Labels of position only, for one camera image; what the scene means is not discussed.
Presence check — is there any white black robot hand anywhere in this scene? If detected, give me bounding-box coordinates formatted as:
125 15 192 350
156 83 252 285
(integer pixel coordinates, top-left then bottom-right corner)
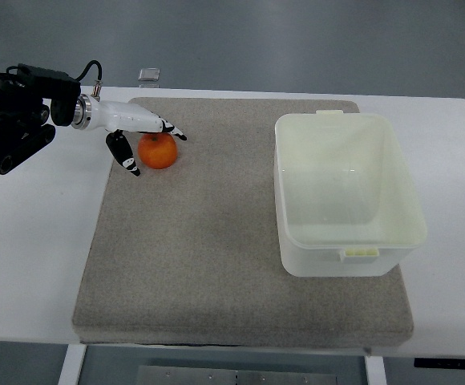
71 94 187 176

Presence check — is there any orange fruit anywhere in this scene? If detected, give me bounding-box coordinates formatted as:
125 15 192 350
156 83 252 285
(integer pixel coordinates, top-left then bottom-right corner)
137 132 178 169

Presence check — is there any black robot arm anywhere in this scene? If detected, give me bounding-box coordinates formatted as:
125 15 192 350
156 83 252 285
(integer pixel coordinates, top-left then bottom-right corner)
0 63 81 175

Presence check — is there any translucent white plastic box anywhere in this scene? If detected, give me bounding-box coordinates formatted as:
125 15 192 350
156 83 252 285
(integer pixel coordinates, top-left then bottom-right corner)
274 110 427 277

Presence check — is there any small clear floor plate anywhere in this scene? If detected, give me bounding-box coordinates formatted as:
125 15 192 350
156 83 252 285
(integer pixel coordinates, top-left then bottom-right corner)
138 67 160 82

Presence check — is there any beige felt mat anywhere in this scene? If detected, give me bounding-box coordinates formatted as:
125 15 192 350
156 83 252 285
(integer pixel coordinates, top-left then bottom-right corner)
72 97 414 349

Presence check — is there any white table leg left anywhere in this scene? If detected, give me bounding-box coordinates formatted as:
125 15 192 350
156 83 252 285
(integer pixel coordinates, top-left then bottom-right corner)
58 344 87 385

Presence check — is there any white table leg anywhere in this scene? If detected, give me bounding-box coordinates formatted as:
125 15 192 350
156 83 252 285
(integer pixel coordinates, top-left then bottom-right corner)
365 356 388 385
58 344 87 385

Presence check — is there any white table leg right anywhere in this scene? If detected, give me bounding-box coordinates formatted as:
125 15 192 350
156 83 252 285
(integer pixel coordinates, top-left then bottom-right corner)
365 356 388 385

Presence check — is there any black table control panel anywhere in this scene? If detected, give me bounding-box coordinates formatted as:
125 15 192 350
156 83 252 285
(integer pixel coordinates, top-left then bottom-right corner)
414 358 465 370

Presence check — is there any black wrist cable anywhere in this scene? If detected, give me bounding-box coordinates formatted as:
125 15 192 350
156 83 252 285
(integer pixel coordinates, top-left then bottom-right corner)
73 59 105 99

